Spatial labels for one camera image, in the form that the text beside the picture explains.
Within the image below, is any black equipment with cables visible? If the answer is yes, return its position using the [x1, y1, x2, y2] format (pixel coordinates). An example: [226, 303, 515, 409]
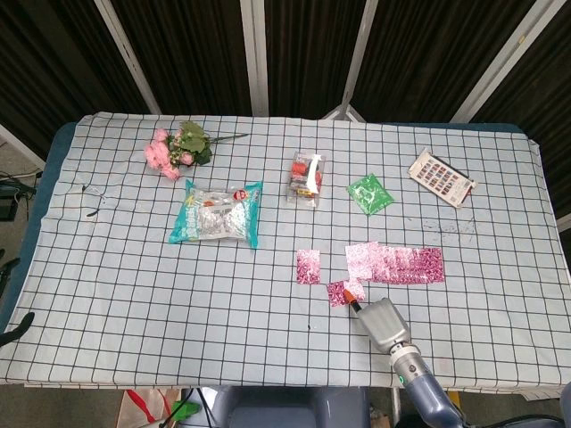
[0, 171, 37, 223]

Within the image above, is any white frame post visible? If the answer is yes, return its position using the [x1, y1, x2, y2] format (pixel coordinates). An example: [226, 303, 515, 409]
[341, 0, 380, 106]
[93, 0, 161, 116]
[451, 0, 548, 124]
[239, 0, 270, 116]

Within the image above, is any teal silver snack bag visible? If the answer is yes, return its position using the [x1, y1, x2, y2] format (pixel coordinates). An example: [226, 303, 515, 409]
[168, 177, 264, 250]

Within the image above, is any green plastic object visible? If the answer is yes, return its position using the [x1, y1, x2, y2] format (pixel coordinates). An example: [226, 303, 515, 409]
[171, 399, 200, 423]

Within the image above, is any clear box with red toy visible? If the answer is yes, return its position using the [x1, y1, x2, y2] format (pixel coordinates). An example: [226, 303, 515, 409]
[285, 150, 327, 209]

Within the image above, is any white orange tote bag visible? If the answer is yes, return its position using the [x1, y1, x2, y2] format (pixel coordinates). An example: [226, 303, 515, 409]
[116, 388, 182, 428]

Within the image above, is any dark blue robot torso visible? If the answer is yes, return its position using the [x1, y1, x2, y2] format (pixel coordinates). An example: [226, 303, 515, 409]
[212, 385, 371, 428]

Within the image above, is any white stand base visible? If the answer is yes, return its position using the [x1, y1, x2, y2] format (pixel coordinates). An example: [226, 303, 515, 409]
[320, 91, 368, 122]

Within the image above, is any pink artificial flower bouquet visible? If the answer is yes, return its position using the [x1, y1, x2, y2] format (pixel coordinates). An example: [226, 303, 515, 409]
[143, 119, 250, 182]

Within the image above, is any green sachet packet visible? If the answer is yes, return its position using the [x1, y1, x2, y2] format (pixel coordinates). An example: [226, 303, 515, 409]
[346, 172, 396, 218]

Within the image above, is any nail sticker card package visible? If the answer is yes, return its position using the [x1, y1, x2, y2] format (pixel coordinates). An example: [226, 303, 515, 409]
[408, 146, 478, 210]

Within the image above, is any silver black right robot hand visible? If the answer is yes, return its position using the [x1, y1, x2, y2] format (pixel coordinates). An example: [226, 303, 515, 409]
[342, 288, 411, 356]

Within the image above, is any light blue checkered tablecloth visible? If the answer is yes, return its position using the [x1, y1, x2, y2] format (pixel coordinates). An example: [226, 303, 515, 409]
[0, 113, 571, 389]

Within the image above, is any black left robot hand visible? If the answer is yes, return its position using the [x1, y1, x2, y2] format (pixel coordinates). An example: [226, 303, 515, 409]
[0, 249, 36, 347]

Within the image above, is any white frame bar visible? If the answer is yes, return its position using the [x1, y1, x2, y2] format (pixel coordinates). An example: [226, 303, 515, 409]
[0, 123, 46, 167]

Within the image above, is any pink sachet strip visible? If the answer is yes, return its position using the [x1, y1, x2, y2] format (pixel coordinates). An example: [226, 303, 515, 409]
[344, 242, 446, 284]

